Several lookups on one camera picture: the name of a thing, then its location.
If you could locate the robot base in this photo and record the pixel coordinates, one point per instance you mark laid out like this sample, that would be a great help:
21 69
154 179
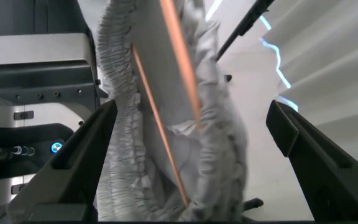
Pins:
42 46

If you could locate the pink clothes hanger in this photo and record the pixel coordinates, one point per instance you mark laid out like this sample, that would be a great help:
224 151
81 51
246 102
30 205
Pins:
182 56

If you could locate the black clothes rack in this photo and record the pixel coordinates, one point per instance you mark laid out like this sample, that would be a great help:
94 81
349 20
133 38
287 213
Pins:
247 18

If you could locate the white curtain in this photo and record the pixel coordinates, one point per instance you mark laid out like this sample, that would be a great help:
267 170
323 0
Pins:
337 46

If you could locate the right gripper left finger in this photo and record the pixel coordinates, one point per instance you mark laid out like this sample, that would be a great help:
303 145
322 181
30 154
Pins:
36 199

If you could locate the pale grey shorts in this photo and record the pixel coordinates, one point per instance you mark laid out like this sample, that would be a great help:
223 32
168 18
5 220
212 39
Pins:
219 149

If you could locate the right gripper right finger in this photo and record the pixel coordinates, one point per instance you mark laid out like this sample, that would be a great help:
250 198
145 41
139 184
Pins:
346 193

